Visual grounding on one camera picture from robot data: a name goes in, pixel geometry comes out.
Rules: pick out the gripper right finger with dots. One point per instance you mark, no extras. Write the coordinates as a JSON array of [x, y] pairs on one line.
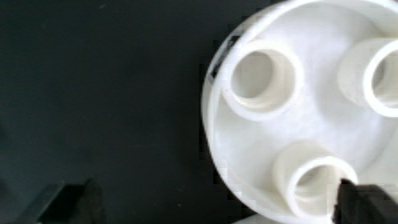
[[367, 204]]

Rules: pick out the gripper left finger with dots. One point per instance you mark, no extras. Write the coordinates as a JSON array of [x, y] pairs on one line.
[[68, 204]]

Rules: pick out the white round stool seat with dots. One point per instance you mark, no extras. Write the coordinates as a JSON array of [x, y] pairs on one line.
[[301, 108]]

